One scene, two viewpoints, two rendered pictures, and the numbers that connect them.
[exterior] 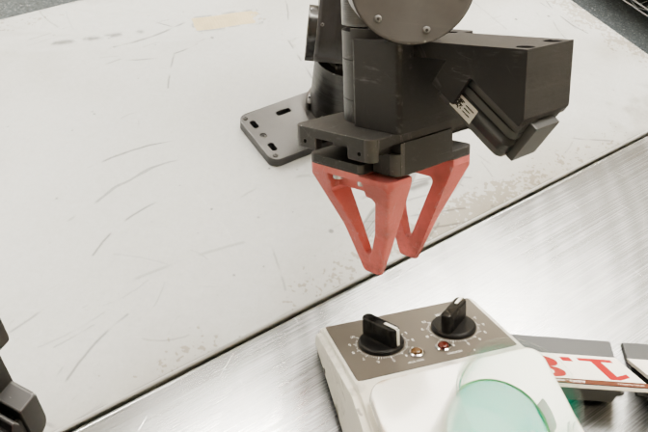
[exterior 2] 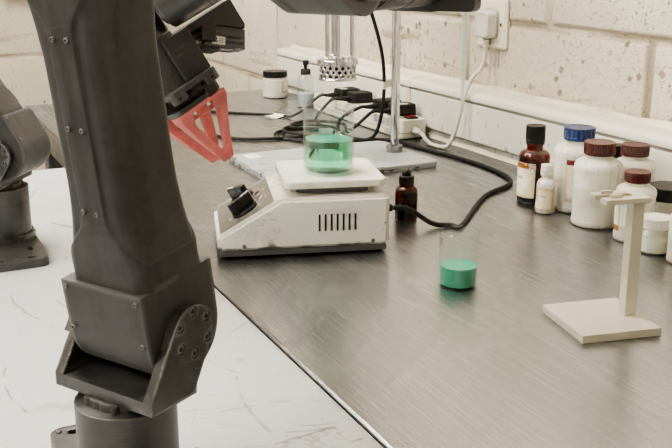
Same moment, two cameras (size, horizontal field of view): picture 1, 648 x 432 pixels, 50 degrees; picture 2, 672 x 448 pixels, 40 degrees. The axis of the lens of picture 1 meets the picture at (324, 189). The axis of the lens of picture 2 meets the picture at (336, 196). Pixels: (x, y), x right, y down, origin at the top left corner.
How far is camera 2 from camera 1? 0.95 m
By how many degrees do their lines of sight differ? 70
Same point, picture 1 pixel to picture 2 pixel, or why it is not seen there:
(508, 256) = not seen: hidden behind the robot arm
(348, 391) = (277, 206)
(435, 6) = not seen: outside the picture
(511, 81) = (231, 13)
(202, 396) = (242, 286)
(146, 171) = (15, 303)
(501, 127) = (237, 35)
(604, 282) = (210, 201)
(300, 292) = not seen: hidden behind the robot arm
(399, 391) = (291, 178)
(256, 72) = not seen: outside the picture
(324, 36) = (25, 145)
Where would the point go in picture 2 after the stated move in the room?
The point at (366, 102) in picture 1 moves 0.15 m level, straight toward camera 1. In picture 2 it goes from (187, 64) to (317, 69)
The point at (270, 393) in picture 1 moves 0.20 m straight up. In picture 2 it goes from (248, 270) to (243, 90)
